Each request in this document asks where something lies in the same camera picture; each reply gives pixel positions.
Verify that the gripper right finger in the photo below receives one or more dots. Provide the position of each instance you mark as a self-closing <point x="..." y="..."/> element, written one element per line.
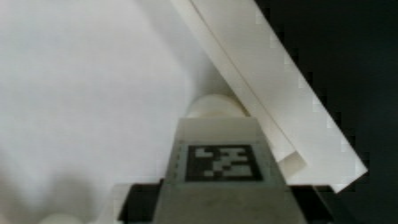
<point x="327" y="212"/>

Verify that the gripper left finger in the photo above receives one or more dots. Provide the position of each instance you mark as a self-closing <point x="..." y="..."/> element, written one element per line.
<point x="116" y="203"/>

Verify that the white table leg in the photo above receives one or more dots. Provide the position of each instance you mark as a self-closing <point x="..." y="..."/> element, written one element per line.
<point x="224" y="187"/>

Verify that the white square table top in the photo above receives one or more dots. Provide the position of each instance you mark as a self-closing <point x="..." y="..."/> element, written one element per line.
<point x="104" y="72"/>

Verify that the white L-shaped obstacle fence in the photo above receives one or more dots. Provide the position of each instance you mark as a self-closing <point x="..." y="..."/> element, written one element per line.
<point x="249" y="56"/>

